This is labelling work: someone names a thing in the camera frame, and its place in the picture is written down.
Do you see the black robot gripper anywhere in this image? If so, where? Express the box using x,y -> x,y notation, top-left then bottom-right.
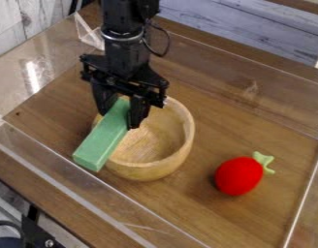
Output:
80,30 -> 170,129

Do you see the green rectangular block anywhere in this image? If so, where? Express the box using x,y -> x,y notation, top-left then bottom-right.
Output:
72,98 -> 130,171

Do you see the brown wooden bowl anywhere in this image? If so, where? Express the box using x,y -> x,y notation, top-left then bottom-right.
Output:
103,97 -> 195,181

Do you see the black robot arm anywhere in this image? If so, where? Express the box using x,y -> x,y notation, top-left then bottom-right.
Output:
80,0 -> 170,129

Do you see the black metal table bracket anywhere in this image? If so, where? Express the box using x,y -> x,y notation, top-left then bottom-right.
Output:
21,205 -> 65,248

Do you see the clear acrylic tray wall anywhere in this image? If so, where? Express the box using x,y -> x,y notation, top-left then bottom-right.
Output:
0,20 -> 318,248

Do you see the black cable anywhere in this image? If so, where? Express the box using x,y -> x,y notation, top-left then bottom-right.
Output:
142,18 -> 173,59

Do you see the red felt strawberry toy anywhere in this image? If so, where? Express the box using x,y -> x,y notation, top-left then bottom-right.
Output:
214,151 -> 276,196

